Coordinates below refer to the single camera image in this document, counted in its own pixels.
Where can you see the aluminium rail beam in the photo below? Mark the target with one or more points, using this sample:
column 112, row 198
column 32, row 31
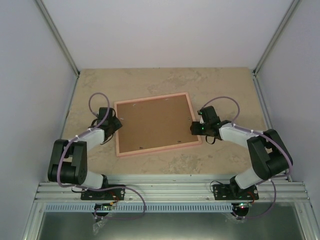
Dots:
column 176, row 188

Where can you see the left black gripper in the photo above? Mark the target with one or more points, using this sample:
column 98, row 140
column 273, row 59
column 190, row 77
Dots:
column 118, row 124

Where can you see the brown frame backing board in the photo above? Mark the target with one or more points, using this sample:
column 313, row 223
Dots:
column 157, row 122

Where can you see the left aluminium corner post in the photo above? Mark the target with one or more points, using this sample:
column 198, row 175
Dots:
column 57, row 36

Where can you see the right circuit board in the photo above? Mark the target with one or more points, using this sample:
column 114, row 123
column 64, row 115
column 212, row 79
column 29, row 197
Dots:
column 244, row 205

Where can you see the circuit board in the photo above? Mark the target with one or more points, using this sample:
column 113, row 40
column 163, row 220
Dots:
column 244, row 205
column 105, row 206

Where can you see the left circuit board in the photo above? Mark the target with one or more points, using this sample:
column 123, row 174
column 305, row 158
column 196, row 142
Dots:
column 105, row 206

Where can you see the aluminium corner post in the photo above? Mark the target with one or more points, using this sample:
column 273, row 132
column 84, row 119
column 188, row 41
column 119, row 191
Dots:
column 57, row 36
column 277, row 34

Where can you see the pink picture frame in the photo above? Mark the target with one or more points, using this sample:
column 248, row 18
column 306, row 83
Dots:
column 160, row 150

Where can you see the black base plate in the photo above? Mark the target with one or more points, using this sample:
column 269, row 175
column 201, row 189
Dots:
column 223, row 192
column 115, row 194

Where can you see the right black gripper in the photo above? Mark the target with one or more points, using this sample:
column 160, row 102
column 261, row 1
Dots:
column 195, row 129

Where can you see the right aluminium corner post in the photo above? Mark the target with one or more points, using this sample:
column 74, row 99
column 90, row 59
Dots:
column 277, row 34

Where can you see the grey slotted cable duct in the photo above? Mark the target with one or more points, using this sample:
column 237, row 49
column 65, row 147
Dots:
column 139, row 208

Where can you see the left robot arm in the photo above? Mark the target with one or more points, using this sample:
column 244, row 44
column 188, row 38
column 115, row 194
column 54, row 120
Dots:
column 69, row 159

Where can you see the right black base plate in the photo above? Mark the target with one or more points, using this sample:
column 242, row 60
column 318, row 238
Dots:
column 223, row 192

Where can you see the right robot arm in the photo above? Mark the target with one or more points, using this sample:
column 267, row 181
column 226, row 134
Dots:
column 268, row 154

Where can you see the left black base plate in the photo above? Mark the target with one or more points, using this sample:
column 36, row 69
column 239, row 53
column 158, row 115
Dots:
column 115, row 194

